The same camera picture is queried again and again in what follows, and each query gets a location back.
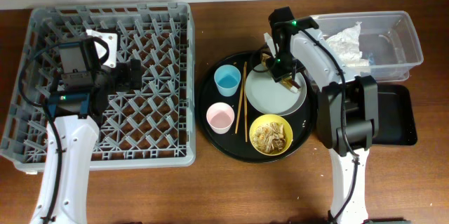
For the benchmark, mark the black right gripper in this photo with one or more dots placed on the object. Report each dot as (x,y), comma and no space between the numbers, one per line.
(279,71)

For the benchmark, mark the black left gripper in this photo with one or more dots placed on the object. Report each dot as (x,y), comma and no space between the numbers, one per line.
(125,81)

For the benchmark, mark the gold brown snack wrapper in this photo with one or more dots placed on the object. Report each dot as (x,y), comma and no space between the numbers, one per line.
(287,82)

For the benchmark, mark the white paper napkin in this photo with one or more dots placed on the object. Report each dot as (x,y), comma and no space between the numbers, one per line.
(346,45)

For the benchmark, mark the yellow bowl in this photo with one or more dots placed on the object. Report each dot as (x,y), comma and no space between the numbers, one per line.
(267,118)

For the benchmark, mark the peanut shell food scraps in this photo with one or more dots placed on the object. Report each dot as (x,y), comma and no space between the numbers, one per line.
(269,138)

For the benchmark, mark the pink plastic cup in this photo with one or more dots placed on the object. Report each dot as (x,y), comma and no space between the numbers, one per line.
(220,117)

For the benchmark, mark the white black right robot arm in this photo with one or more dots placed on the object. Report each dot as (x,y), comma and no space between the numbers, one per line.
(302,39)

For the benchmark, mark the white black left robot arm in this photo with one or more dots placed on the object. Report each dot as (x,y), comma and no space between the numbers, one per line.
(78,97)

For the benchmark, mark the grey plastic dishwasher rack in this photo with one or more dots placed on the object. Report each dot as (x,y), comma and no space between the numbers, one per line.
(153,127)

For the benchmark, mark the clear plastic waste bin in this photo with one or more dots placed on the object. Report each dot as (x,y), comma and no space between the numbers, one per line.
(388,39)

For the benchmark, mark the black rectangular waste tray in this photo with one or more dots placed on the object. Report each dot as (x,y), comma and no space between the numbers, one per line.
(393,118)

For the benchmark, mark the grey round plate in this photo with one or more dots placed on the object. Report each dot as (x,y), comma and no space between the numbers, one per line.
(269,97)

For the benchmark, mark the right wooden chopstick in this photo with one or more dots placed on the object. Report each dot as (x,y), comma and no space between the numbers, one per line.
(245,109)

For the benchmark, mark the wooden chopstick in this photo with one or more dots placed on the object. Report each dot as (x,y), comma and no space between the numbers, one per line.
(241,97)
(245,109)

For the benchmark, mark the left wooden chopstick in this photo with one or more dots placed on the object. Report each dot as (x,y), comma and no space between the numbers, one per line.
(241,97)

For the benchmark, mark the light blue plastic cup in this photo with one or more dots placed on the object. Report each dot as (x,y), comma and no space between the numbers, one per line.
(227,79)

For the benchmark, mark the round black serving tray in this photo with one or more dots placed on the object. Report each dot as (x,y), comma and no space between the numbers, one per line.
(234,145)

